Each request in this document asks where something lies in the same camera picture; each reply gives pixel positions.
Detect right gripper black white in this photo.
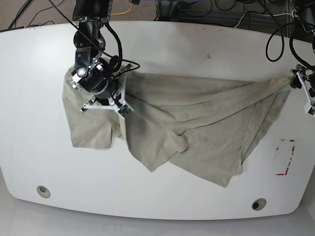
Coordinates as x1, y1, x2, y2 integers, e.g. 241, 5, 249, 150
80, 64, 132, 113

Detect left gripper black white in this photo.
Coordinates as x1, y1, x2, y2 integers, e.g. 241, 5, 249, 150
290, 64, 315, 102

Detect beige grey t-shirt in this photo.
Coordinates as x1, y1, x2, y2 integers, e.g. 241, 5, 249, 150
62, 71, 290, 187

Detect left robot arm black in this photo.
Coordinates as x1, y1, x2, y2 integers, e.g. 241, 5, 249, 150
289, 0, 315, 116

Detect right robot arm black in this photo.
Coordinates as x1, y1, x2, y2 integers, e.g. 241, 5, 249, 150
70, 0, 133, 118

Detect red tape rectangle marking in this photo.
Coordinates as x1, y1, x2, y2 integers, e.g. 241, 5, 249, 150
273, 139, 296, 176

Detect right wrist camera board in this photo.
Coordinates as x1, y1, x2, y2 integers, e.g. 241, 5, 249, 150
118, 103, 133, 119

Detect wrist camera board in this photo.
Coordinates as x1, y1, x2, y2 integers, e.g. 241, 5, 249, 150
304, 100, 315, 117
118, 103, 133, 119

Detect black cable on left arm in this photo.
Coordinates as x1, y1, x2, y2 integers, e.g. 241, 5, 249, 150
255, 0, 315, 72

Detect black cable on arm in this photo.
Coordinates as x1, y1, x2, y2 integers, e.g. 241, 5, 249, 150
48, 0, 141, 77
255, 0, 315, 72

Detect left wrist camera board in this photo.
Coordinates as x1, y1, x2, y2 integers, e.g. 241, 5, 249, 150
304, 100, 315, 117

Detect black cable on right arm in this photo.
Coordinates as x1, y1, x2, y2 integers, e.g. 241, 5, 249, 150
48, 0, 141, 77

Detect white cable on floor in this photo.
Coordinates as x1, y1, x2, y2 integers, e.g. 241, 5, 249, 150
233, 11, 295, 29

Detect yellow cable on floor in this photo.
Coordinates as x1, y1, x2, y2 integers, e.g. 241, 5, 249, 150
110, 2, 135, 17

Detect left table cable grommet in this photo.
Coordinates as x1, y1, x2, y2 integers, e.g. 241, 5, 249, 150
37, 186, 51, 199

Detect table cable grommet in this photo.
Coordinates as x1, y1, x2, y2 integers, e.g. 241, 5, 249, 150
252, 198, 267, 211
37, 186, 51, 199

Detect right table cable grommet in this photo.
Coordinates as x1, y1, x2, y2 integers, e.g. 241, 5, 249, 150
252, 198, 267, 211

